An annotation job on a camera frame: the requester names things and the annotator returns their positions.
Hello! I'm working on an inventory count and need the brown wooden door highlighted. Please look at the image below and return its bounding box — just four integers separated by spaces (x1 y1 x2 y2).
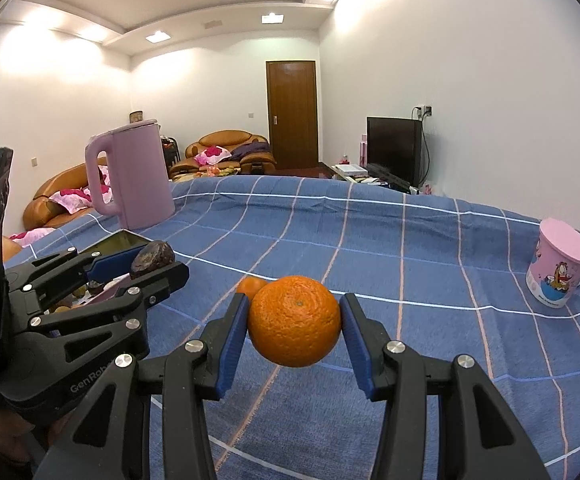
266 60 319 170

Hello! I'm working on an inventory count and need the black television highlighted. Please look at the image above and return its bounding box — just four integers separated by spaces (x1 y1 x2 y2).
366 116 424 189

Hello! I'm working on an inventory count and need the pink electric kettle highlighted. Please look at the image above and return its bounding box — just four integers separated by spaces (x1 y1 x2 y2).
85 118 175 231

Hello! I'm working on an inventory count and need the long brown leather sofa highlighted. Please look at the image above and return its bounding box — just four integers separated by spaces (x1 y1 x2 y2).
2 162 109 262

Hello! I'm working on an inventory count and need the person's left hand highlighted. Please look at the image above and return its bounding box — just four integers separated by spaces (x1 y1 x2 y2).
0 400 77 472

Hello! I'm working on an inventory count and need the small orange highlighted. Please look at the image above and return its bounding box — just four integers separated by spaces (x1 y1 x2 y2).
236 276 269 301

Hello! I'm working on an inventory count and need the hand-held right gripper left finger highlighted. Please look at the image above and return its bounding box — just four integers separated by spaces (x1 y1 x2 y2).
32 292 251 480

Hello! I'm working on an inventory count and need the pink tin box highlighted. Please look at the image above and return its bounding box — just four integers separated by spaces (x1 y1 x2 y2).
45 229 155 317

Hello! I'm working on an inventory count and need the purple cloth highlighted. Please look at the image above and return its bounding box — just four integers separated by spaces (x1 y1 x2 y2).
231 142 272 161

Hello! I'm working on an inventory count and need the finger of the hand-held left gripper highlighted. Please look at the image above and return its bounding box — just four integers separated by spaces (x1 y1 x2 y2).
4 246 145 312
27 261 191 353

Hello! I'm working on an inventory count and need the pink floral pillow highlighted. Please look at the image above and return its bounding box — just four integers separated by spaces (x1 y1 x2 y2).
10 227 56 247
195 145 231 165
50 188 94 211

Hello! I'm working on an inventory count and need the large orange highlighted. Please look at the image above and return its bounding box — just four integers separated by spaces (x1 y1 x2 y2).
247 275 342 368

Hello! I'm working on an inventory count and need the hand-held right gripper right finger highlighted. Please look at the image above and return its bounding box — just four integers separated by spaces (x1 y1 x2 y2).
339 292 550 480

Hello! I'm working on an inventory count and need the dark wrinkled passion fruit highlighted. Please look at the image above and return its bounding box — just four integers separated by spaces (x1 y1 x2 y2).
130 240 175 279

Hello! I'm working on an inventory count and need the blue checked blanket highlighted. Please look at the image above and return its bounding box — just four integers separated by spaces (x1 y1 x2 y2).
2 175 580 480

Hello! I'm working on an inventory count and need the small brown leather sofa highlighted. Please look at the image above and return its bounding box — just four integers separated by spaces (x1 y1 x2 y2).
170 130 277 179

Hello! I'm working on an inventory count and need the pink cartoon cup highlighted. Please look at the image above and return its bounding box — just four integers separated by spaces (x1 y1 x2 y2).
526 217 580 309

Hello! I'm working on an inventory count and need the black power cable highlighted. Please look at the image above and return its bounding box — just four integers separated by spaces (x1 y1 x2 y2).
419 115 433 189

